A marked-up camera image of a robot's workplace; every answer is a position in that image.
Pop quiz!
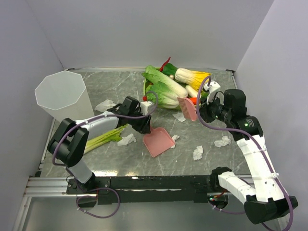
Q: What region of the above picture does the white daikon radish toy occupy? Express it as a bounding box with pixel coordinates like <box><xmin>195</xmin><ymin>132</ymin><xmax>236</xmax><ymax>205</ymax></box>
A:
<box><xmin>185</xmin><ymin>85</ymin><xmax>198</xmax><ymax>98</ymax></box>

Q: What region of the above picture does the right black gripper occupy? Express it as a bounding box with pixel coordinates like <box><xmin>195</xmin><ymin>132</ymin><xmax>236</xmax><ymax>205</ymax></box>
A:
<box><xmin>196</xmin><ymin>93</ymin><xmax>231</xmax><ymax>123</ymax></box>

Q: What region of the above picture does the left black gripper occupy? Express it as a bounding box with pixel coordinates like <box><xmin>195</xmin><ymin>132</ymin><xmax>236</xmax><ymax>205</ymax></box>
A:
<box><xmin>128</xmin><ymin>109</ymin><xmax>152</xmax><ymax>134</ymax></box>

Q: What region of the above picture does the translucent white trash bin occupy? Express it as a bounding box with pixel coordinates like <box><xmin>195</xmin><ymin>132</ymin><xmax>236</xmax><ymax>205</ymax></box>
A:
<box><xmin>35</xmin><ymin>71</ymin><xmax>94</xmax><ymax>122</ymax></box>

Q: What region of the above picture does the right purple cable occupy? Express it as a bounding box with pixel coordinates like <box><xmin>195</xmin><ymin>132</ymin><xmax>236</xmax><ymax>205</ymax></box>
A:
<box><xmin>196</xmin><ymin>76</ymin><xmax>295</xmax><ymax>231</ymax></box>

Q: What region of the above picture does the front green lettuce head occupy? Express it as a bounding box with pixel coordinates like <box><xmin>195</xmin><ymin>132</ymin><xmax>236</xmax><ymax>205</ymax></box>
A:
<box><xmin>145</xmin><ymin>82</ymin><xmax>179</xmax><ymax>109</ymax></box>

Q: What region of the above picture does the purple cable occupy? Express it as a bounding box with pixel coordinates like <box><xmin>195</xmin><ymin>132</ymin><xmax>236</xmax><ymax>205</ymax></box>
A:
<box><xmin>51</xmin><ymin>90</ymin><xmax>158</xmax><ymax>167</ymax></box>
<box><xmin>196</xmin><ymin>76</ymin><xmax>295</xmax><ymax>231</ymax></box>

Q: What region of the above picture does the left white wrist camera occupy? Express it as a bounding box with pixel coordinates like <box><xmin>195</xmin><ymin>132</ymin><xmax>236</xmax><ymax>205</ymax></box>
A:
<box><xmin>140</xmin><ymin>101</ymin><xmax>155</xmax><ymax>115</ymax></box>

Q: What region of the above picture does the orange carrot toy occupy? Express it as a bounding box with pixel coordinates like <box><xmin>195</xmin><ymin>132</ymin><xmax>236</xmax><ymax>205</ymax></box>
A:
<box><xmin>189</xmin><ymin>98</ymin><xmax>197</xmax><ymax>105</ymax></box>

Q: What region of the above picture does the red chili pepper toy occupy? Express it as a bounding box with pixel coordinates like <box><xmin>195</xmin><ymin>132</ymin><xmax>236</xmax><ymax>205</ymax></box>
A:
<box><xmin>159</xmin><ymin>56</ymin><xmax>171</xmax><ymax>72</ymax></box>

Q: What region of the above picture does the paper scrap beside dustpan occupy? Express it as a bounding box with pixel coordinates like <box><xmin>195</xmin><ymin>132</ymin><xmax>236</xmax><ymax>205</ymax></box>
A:
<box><xmin>171</xmin><ymin>135</ymin><xmax>180</xmax><ymax>149</ymax></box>

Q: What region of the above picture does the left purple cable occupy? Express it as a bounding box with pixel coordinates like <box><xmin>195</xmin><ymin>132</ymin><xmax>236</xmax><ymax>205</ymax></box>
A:
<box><xmin>51</xmin><ymin>90</ymin><xmax>158</xmax><ymax>167</ymax></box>

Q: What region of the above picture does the large paper scrap by bin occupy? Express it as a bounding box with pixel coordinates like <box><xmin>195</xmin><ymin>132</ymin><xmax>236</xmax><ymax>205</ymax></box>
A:
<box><xmin>94</xmin><ymin>99</ymin><xmax>116</xmax><ymax>112</ymax></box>

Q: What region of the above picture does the paper scrap right side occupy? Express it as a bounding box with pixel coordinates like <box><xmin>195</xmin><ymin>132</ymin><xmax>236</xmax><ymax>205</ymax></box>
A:
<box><xmin>214</xmin><ymin>136</ymin><xmax>231</xmax><ymax>147</ymax></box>

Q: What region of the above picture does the yellow leaf napa cabbage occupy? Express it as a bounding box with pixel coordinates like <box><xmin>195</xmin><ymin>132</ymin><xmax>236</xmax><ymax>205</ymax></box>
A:
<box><xmin>175</xmin><ymin>68</ymin><xmax>210</xmax><ymax>91</ymax></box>

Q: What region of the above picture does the aluminium frame rail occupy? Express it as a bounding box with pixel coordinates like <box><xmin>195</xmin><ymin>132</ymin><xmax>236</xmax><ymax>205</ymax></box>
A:
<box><xmin>12</xmin><ymin>174</ymin><xmax>289</xmax><ymax>231</ymax></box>

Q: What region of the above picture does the paper scrap near tray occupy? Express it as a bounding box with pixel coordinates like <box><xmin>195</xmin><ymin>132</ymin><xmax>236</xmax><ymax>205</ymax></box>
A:
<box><xmin>173</xmin><ymin>112</ymin><xmax>186</xmax><ymax>123</ymax></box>

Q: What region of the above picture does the paper scrap front centre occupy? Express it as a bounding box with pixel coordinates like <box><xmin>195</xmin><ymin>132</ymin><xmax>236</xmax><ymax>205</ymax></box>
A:
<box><xmin>193</xmin><ymin>145</ymin><xmax>203</xmax><ymax>161</ymax></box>

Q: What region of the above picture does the celery stalk toy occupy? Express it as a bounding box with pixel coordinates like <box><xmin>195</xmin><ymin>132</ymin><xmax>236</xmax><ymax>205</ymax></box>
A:
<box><xmin>84</xmin><ymin>125</ymin><xmax>127</xmax><ymax>154</ymax></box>

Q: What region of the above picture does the paper scrap left of dustpan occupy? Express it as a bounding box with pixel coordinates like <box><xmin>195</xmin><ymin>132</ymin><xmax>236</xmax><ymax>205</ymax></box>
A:
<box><xmin>117</xmin><ymin>133</ymin><xmax>136</xmax><ymax>146</ymax></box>

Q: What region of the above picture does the green plastic tray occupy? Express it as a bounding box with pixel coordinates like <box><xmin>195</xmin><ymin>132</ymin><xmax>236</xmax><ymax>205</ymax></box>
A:
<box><xmin>142</xmin><ymin>68</ymin><xmax>206</xmax><ymax>111</ymax></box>

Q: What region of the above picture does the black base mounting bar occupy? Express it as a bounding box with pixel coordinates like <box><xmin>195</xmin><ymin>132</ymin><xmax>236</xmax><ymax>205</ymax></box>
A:
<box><xmin>66</xmin><ymin>175</ymin><xmax>225</xmax><ymax>205</ymax></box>

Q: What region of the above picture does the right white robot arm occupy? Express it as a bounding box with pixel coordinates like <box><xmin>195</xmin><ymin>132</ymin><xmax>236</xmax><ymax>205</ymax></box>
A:
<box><xmin>197</xmin><ymin>89</ymin><xmax>298</xmax><ymax>230</ymax></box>

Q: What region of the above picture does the long green romaine lettuce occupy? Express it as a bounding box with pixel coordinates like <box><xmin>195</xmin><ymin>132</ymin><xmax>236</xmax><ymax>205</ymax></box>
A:
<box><xmin>141</xmin><ymin>65</ymin><xmax>188</xmax><ymax>98</ymax></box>

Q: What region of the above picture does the dark green leafy vegetable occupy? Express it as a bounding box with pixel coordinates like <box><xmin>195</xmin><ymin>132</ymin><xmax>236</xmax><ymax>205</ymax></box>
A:
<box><xmin>161</xmin><ymin>63</ymin><xmax>178</xmax><ymax>77</ymax></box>

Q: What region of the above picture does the pink hand brush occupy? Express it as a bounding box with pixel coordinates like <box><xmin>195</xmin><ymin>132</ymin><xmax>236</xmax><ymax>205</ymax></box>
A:
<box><xmin>178</xmin><ymin>97</ymin><xmax>197</xmax><ymax>121</ymax></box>

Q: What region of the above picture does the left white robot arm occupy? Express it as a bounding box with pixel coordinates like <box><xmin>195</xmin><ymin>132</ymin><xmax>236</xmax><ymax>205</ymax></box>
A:
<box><xmin>47</xmin><ymin>96</ymin><xmax>155</xmax><ymax>193</ymax></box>

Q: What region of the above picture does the pink plastic dustpan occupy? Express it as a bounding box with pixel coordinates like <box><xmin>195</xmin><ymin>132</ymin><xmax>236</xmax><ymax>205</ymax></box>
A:
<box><xmin>143</xmin><ymin>127</ymin><xmax>176</xmax><ymax>157</ymax></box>

